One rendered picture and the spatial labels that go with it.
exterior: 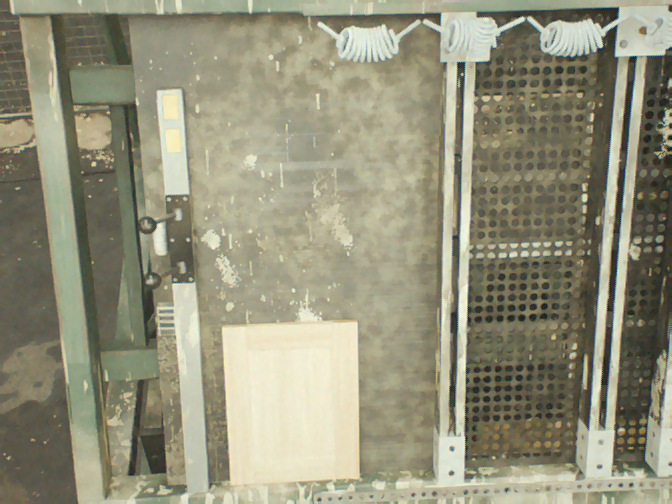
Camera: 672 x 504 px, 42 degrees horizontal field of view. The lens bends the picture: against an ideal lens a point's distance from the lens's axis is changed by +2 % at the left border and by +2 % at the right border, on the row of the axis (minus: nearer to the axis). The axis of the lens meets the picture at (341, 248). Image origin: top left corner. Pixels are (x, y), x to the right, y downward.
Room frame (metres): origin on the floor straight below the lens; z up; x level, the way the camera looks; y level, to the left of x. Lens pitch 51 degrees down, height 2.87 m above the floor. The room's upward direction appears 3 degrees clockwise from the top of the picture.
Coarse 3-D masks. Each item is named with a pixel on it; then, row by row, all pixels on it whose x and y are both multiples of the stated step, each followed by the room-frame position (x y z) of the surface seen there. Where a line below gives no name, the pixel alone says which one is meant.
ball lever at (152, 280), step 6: (180, 264) 1.15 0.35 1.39; (168, 270) 1.12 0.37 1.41; (174, 270) 1.12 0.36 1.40; (180, 270) 1.14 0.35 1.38; (186, 270) 1.14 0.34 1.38; (144, 276) 1.07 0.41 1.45; (150, 276) 1.07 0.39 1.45; (156, 276) 1.07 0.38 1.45; (162, 276) 1.09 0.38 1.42; (144, 282) 1.06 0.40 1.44; (150, 282) 1.06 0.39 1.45; (156, 282) 1.06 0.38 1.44; (150, 288) 1.05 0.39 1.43; (156, 288) 1.06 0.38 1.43
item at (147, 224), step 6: (174, 210) 1.21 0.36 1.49; (180, 210) 1.21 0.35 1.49; (144, 216) 1.15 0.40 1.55; (150, 216) 1.15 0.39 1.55; (168, 216) 1.19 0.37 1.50; (174, 216) 1.20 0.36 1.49; (180, 216) 1.21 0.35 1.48; (138, 222) 1.13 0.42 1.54; (144, 222) 1.13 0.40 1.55; (150, 222) 1.13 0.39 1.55; (156, 222) 1.14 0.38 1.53; (138, 228) 1.13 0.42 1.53; (144, 228) 1.12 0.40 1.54; (150, 228) 1.12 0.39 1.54; (156, 228) 1.13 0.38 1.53
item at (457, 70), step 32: (448, 0) 1.47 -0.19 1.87; (480, 32) 1.34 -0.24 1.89; (448, 64) 1.43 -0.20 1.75; (448, 96) 1.39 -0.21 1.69; (448, 128) 1.36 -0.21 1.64; (448, 160) 1.32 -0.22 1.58; (448, 192) 1.28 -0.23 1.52; (448, 224) 1.24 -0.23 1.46; (448, 256) 1.20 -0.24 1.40; (448, 288) 1.16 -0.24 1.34; (448, 320) 1.12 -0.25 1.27; (448, 352) 1.07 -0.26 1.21; (448, 384) 1.03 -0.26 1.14; (448, 416) 0.99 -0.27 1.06; (448, 448) 0.94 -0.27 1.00; (448, 480) 0.89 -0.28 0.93
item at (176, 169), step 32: (160, 96) 1.36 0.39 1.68; (160, 128) 1.32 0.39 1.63; (192, 224) 1.22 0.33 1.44; (192, 288) 1.13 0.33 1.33; (192, 320) 1.09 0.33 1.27; (192, 352) 1.04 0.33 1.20; (192, 384) 1.00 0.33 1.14; (192, 416) 0.95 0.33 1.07; (192, 448) 0.91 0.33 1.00; (192, 480) 0.86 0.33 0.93
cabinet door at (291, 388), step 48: (240, 336) 1.09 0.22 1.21; (288, 336) 1.10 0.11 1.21; (336, 336) 1.11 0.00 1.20; (240, 384) 1.02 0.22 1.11; (288, 384) 1.03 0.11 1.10; (336, 384) 1.04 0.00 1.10; (240, 432) 0.95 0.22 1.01; (288, 432) 0.96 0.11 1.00; (336, 432) 0.97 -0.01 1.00; (240, 480) 0.88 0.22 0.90; (288, 480) 0.89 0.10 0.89
